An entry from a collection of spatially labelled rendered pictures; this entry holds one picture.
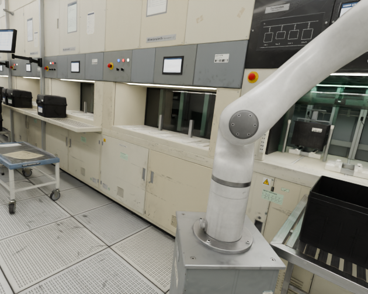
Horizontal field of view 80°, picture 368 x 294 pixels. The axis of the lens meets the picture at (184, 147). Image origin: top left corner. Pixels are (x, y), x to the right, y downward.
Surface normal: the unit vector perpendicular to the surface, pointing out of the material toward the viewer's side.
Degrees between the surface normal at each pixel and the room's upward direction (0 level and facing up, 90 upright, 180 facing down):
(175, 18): 90
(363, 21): 114
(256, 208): 90
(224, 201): 90
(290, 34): 90
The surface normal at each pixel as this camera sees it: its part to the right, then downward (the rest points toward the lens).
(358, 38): -0.50, 0.60
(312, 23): -0.62, 0.09
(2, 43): -0.37, 0.01
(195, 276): 0.11, 0.22
